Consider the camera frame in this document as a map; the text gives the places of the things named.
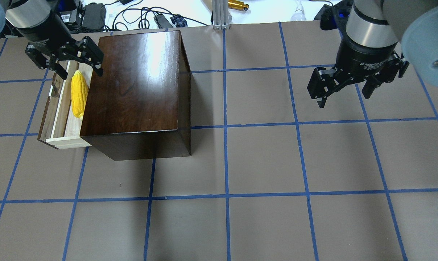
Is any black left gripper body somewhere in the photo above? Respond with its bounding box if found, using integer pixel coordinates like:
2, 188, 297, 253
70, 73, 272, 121
17, 11, 76, 58

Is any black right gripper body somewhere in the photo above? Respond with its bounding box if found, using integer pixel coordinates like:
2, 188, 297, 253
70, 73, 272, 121
320, 2, 410, 80

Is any yellow plastic corn cob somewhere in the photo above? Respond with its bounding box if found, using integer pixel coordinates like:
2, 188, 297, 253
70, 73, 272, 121
70, 70, 89, 119

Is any light wood drawer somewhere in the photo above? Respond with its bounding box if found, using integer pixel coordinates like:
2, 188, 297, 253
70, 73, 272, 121
38, 61, 93, 150

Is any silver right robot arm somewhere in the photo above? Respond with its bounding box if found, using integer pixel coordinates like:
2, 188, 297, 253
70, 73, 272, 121
307, 0, 438, 108

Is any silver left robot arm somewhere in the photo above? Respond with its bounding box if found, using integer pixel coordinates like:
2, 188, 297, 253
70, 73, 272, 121
0, 0, 104, 79

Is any black power brick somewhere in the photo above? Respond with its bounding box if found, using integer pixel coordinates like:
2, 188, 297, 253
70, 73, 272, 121
81, 3, 106, 30

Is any white light bulb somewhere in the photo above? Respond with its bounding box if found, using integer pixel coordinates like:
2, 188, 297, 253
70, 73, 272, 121
290, 0, 306, 21

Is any dark brown wooden cabinet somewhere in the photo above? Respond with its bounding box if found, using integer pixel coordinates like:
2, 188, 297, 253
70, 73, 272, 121
80, 31, 191, 161

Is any aluminium frame post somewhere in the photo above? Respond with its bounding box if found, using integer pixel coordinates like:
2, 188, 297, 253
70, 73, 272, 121
212, 0, 230, 30

